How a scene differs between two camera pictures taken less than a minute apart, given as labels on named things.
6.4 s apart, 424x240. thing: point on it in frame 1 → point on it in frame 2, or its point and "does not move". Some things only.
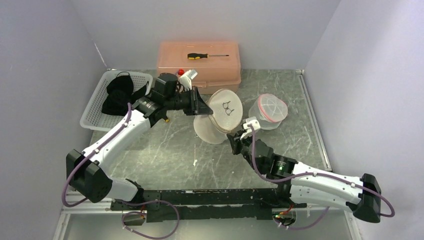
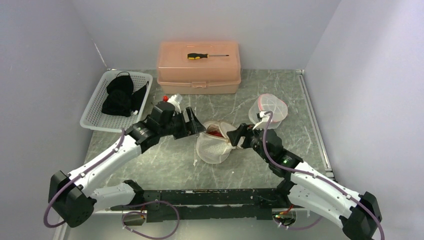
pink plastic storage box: [217, 63] does not move
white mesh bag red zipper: [270, 110] does not move
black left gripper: [197, 105] → [192, 127]
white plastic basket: [93, 117] does not move
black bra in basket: [120, 93] does not move
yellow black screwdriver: [197, 56] does not move
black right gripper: [236, 142] → [244, 130]
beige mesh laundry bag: [227, 111] → [213, 145]
